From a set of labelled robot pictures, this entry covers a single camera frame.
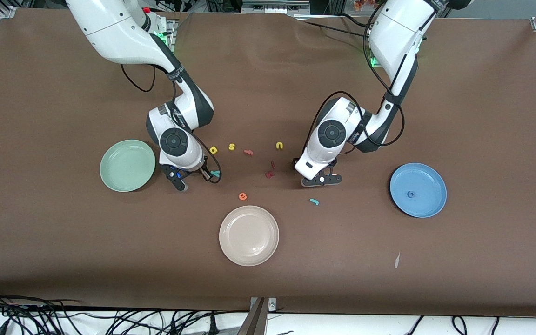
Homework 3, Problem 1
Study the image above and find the brown table cover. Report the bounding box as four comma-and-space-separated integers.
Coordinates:
0, 7, 536, 318

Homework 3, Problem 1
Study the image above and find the blue plate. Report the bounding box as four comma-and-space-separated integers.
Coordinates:
389, 162, 448, 218

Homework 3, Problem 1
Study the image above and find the thin black base cable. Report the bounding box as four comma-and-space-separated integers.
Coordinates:
340, 13, 374, 29

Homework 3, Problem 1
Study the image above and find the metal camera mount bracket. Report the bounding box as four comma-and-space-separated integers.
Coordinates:
238, 297, 277, 335

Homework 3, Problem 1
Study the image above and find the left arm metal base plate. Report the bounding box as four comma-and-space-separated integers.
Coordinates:
368, 47, 386, 68

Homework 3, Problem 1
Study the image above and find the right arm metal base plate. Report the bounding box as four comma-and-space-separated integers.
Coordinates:
154, 19, 176, 53

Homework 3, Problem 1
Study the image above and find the thick black base cable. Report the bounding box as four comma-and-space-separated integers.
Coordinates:
295, 17, 372, 38

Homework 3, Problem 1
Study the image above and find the green plate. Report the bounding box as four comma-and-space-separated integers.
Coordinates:
100, 140, 156, 192

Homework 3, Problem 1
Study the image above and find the beige plate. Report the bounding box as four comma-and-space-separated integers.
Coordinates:
219, 205, 280, 267

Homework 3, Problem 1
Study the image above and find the grey metal box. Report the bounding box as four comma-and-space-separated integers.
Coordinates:
241, 0, 311, 15

